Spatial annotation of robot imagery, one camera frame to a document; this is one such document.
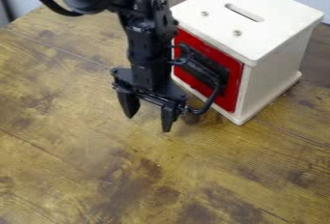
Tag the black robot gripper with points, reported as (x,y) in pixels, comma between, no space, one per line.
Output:
(146,80)

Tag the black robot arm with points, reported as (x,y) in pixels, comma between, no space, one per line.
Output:
(131,11)

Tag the red drawer with black handle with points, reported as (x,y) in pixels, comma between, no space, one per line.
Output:
(210,69)

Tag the white wooden drawer box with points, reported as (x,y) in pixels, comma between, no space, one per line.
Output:
(257,38)

